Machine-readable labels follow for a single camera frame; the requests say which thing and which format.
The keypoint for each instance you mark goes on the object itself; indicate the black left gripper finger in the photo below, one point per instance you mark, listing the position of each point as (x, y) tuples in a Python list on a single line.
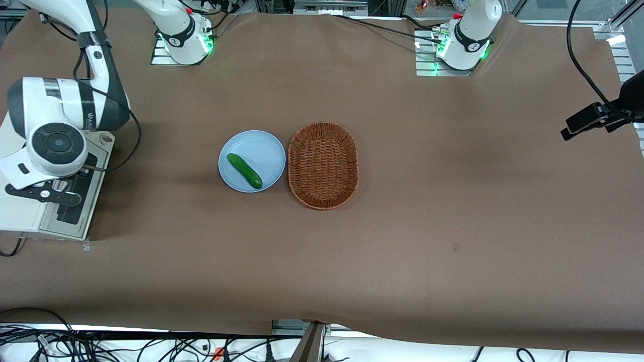
[(616, 121), (583, 120)]

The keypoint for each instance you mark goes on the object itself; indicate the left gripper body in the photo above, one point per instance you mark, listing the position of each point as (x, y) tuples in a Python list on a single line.
[(632, 95)]

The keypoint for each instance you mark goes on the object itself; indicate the green cucumber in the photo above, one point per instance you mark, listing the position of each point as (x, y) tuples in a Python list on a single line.
[(244, 171)]

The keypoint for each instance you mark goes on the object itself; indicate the brown table cover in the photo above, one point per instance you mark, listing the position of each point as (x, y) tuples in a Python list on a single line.
[(402, 251)]

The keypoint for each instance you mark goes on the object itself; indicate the light blue plate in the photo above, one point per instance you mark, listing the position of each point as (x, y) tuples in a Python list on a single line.
[(261, 151)]

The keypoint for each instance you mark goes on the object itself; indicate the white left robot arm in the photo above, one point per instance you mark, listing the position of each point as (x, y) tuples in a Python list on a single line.
[(470, 35)]

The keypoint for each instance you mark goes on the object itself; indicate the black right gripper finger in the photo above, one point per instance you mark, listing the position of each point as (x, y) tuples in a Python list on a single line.
[(68, 198), (27, 192)]

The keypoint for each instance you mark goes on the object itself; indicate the aluminium frame post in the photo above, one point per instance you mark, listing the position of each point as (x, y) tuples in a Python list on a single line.
[(309, 342)]

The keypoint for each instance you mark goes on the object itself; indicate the brown wicker basket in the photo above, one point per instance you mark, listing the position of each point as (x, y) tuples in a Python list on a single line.
[(323, 166)]

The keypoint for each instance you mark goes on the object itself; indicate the round oven knob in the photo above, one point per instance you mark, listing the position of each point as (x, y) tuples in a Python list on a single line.
[(106, 139)]

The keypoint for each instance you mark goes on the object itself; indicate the aluminium frame rail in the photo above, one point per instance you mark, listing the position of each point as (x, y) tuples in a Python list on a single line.
[(624, 55)]

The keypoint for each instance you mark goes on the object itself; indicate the white toaster oven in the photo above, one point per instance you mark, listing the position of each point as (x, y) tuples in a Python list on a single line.
[(20, 213)]

